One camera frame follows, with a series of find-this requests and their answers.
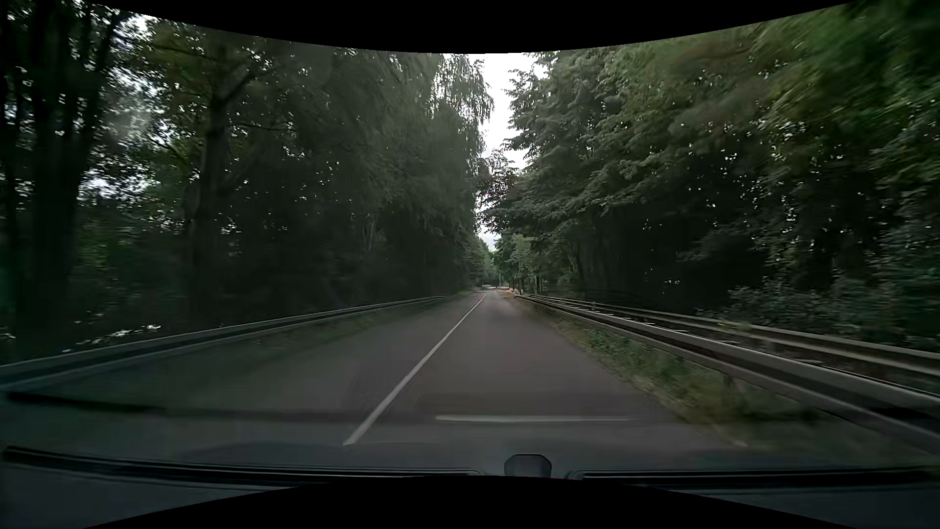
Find grass verge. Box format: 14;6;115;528
507;294;912;451

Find road markings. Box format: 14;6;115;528
342;291;489;447

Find grey asphalt road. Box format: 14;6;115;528
15;289;743;449

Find car's own bonnet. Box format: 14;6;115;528
0;411;940;529

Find dense green wood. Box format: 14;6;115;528
481;0;940;352
0;0;494;362

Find grey metal guard rail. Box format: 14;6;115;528
514;294;940;451
0;295;447;385
542;295;940;377

